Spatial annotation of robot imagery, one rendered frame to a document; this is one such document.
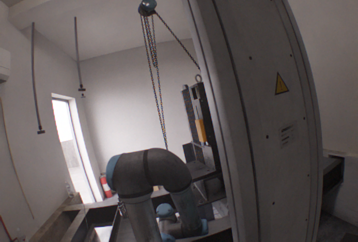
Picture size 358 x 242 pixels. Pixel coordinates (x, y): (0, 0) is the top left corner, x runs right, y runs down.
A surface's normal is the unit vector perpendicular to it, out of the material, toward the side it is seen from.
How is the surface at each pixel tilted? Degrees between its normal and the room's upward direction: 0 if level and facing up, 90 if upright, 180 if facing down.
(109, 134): 90
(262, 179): 90
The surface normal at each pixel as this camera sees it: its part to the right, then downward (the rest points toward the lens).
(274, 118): 0.33, -0.07
